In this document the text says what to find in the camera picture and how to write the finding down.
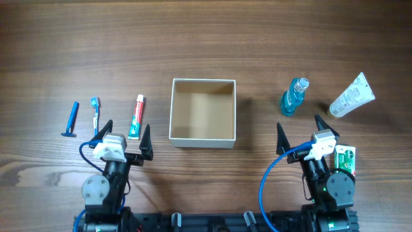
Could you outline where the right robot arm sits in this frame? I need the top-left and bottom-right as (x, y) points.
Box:
(270, 115), (359, 232)

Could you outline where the left blue cable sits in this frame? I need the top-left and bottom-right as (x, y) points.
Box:
(73, 139), (126, 232)

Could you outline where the blue white toothbrush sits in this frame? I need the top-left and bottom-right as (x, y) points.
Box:
(90, 96), (100, 135)

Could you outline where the blue cable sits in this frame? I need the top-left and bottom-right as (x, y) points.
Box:
(73, 139), (126, 232)
(258, 142), (315, 232)

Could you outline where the green white soap box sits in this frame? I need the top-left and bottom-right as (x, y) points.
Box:
(334, 145), (356, 176)

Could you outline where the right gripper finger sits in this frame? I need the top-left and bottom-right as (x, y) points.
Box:
(276, 122), (290, 155)
(315, 114), (340, 139)

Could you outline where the white cardboard box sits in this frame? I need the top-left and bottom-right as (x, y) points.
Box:
(169, 79), (237, 149)

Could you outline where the blue disposable razor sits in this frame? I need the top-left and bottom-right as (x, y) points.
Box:
(61, 102), (79, 137)

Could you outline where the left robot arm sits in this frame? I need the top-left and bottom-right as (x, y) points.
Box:
(73, 120), (153, 231)

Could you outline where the white lotion tube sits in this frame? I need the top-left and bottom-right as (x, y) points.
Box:
(327, 72), (375, 118)

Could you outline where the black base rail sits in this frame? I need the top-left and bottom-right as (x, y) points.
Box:
(73, 211), (360, 232)

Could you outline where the right blue cable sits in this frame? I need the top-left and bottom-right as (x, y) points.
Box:
(258, 142), (315, 232)

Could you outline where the blue mouthwash bottle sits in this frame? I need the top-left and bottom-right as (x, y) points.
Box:
(281, 78), (310, 117)

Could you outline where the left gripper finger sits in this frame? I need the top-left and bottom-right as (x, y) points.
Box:
(139, 124), (154, 160)
(89, 119), (113, 148)

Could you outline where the red teal toothpaste tube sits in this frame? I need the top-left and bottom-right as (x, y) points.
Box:
(128, 94), (144, 140)

